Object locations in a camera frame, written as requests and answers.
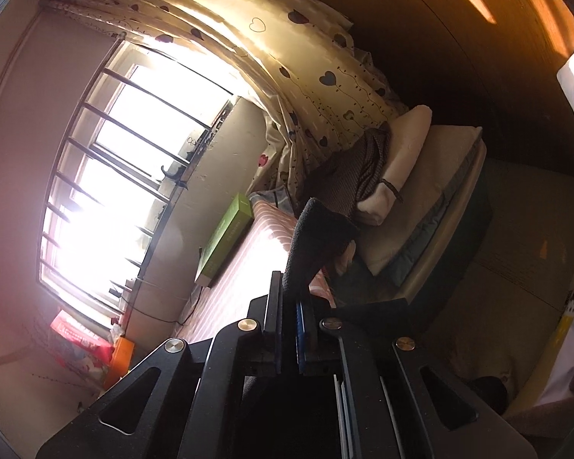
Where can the long green white box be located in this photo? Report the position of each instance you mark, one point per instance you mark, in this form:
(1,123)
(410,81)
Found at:
(227,239)

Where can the heart print curtain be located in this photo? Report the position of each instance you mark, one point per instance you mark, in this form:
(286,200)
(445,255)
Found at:
(277,48)

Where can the orange box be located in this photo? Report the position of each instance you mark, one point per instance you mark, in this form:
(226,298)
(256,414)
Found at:
(122,361)

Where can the beige folded quilt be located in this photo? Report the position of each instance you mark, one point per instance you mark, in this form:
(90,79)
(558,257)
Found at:
(435,191)

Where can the white pillow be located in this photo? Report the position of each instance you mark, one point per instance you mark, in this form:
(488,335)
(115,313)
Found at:
(406,153)

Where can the pink striped bed sheet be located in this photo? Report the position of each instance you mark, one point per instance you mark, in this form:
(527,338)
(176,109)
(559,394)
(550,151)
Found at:
(263,267)

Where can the brown knitted blanket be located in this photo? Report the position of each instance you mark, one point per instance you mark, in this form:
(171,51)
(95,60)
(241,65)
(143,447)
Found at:
(349,172)

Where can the wooden wardrobe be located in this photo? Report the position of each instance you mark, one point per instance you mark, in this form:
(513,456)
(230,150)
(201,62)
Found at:
(459,57)

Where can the red printed bag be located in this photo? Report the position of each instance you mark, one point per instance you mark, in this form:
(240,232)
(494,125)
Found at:
(79,344)

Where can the black pants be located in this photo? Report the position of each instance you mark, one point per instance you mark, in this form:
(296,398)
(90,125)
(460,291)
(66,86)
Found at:
(315,234)

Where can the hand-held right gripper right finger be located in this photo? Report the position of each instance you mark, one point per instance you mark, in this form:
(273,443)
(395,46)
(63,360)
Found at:
(300,339)

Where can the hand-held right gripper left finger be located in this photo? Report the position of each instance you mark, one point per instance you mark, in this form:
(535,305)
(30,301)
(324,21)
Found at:
(273,325)

